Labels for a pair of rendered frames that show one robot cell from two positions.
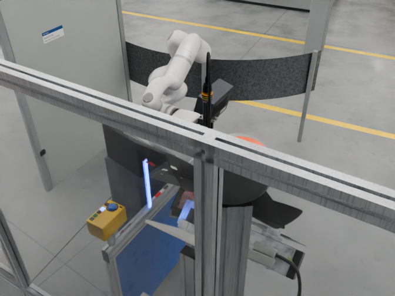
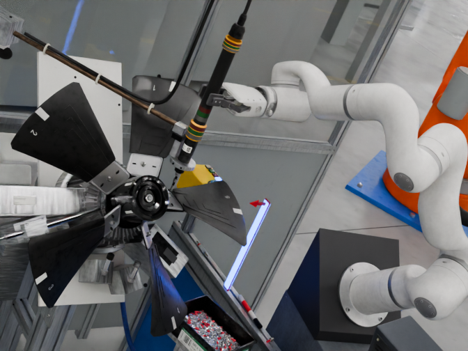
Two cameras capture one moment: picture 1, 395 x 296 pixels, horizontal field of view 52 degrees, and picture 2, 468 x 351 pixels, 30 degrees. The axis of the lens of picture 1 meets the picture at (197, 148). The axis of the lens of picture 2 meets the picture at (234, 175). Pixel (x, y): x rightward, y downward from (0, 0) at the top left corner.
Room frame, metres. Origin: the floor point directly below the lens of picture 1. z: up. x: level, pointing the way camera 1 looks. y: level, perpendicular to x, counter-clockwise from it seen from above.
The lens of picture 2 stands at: (2.08, -1.98, 2.29)
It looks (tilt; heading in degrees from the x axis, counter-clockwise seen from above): 25 degrees down; 106
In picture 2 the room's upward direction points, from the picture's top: 24 degrees clockwise
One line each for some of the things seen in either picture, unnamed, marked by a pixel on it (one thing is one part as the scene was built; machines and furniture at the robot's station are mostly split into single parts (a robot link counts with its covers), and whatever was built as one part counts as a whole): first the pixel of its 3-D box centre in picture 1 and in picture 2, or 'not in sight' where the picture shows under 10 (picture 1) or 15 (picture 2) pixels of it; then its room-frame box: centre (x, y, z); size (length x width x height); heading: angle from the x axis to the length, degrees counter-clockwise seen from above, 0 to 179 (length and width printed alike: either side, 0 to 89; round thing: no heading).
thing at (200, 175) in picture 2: not in sight; (203, 190); (1.33, 0.42, 1.02); 0.16 x 0.10 x 0.11; 148
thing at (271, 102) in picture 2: (172, 115); (262, 102); (1.48, 0.11, 1.50); 0.09 x 0.03 x 0.08; 149
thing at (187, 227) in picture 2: not in sight; (192, 215); (1.33, 0.42, 0.92); 0.03 x 0.03 x 0.12; 58
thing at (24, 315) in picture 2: not in sight; (28, 323); (1.13, -0.04, 0.56); 0.19 x 0.04 x 0.04; 148
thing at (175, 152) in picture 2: not in sight; (184, 146); (1.38, -0.04, 1.35); 0.09 x 0.07 x 0.10; 3
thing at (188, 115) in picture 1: (184, 119); (244, 99); (1.44, 0.05, 1.50); 0.11 x 0.10 x 0.07; 59
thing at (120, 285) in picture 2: not in sight; (123, 279); (1.37, -0.07, 0.91); 0.12 x 0.08 x 0.12; 148
